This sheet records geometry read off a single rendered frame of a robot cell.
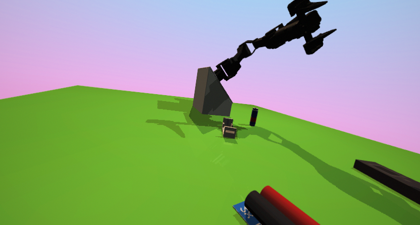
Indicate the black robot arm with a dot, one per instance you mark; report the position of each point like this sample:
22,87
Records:
272,40

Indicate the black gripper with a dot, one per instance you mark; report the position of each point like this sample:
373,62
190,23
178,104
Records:
302,28

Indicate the blue and red battery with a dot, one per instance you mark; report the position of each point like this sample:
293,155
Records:
253,117

